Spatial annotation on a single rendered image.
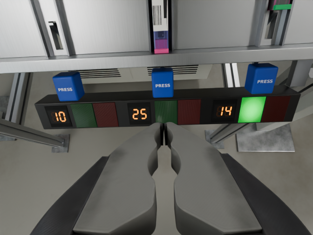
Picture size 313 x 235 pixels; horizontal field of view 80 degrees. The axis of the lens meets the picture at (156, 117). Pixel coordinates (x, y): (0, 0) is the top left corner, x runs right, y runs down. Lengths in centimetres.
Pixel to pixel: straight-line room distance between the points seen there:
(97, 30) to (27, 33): 7
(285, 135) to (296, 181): 20
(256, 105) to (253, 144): 71
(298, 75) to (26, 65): 32
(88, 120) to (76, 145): 73
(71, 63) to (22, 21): 7
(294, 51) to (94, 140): 87
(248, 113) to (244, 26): 11
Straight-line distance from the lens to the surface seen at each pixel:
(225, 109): 26
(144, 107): 25
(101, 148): 95
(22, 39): 26
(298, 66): 31
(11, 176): 115
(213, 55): 20
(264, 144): 100
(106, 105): 25
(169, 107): 24
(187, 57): 19
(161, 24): 20
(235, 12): 22
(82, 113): 27
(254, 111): 27
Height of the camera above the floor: 89
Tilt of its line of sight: 74 degrees down
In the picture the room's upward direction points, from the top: 11 degrees counter-clockwise
